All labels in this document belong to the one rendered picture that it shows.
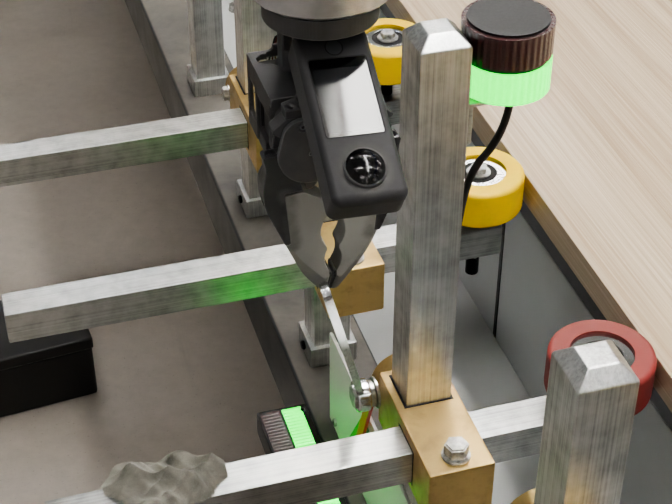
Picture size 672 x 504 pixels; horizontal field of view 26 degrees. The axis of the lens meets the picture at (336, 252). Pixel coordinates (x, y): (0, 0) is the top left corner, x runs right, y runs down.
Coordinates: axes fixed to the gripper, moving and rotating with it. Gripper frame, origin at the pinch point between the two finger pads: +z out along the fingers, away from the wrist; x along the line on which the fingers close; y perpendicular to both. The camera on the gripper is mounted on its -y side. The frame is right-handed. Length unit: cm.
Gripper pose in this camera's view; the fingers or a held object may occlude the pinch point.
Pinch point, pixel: (331, 278)
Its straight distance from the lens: 96.9
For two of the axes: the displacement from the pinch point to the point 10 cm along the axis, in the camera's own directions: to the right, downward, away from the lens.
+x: -9.6, 1.7, -2.3
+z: 0.0, 8.0, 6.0
